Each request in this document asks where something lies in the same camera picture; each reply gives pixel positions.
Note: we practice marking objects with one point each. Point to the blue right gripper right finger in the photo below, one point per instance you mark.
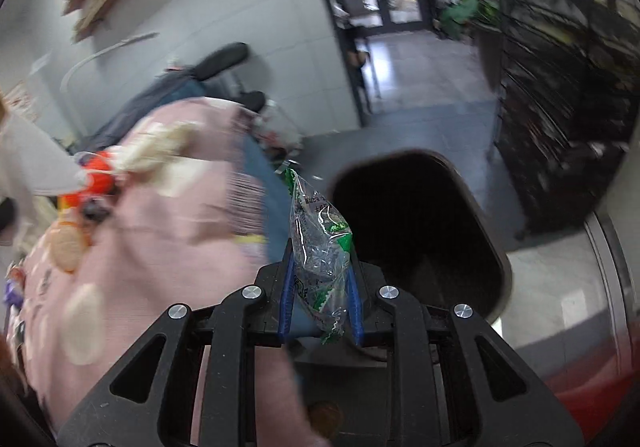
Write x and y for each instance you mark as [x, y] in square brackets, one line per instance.
[354, 306]

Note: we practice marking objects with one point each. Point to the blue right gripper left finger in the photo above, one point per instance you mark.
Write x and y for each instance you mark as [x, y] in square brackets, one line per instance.
[286, 292]

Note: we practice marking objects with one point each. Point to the clear green plastic wrapper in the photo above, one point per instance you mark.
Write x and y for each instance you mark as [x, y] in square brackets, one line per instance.
[321, 247]

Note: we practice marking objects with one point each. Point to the dark brown trash bin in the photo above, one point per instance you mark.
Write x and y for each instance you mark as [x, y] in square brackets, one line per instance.
[413, 216]

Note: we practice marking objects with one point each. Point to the blue bed sheet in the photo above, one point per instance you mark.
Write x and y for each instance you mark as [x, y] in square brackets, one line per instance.
[276, 201]

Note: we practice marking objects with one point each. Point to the pink dotted bed blanket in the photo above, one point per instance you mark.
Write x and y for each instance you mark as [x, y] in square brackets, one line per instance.
[188, 232]

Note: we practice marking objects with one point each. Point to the white plastic bag on floor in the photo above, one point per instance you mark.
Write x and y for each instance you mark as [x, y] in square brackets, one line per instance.
[276, 131]

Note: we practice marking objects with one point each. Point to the black office chair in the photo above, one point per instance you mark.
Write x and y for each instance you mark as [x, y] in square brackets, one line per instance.
[217, 73]

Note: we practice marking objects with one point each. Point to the grey clothes on chair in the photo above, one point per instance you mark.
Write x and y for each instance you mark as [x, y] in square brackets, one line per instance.
[170, 87]

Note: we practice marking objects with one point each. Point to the red cabinet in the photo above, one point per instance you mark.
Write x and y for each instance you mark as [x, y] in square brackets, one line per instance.
[601, 392]

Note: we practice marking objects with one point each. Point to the white floor lamp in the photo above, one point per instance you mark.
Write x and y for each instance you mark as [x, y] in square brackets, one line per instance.
[106, 51]

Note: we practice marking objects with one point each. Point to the black metal rack shelf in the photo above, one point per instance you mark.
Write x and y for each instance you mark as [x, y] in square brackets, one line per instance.
[569, 101]

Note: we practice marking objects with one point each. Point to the green potted plant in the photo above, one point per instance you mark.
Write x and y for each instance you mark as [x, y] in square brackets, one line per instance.
[459, 16]

